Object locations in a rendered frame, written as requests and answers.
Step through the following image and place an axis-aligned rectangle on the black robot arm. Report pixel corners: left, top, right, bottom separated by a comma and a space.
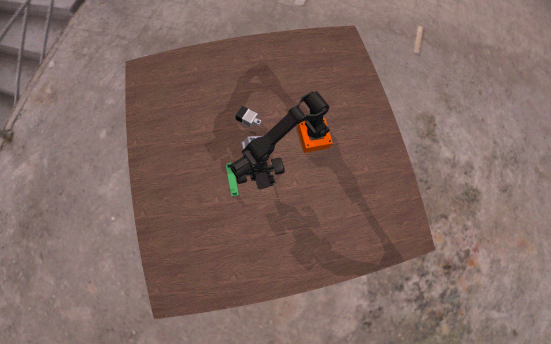
230, 91, 330, 190

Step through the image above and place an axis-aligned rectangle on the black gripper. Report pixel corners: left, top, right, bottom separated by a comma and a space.
237, 158, 285, 184

